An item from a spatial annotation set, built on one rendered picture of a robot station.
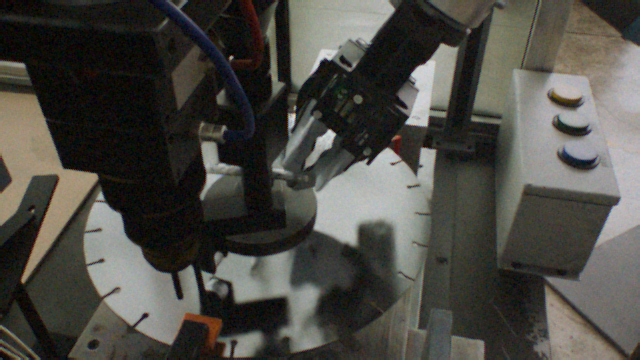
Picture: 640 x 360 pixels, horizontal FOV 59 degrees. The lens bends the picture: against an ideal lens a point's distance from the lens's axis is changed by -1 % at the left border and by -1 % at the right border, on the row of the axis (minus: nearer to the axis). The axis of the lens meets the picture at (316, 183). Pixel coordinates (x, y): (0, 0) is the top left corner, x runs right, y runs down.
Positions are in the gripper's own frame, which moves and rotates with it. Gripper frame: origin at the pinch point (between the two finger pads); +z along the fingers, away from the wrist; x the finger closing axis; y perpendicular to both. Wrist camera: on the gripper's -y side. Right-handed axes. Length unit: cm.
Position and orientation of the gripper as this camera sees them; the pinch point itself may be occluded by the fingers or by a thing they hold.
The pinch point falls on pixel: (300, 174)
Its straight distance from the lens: 53.6
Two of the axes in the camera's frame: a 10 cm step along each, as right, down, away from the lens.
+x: 8.1, 5.8, 0.7
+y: -2.6, 4.6, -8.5
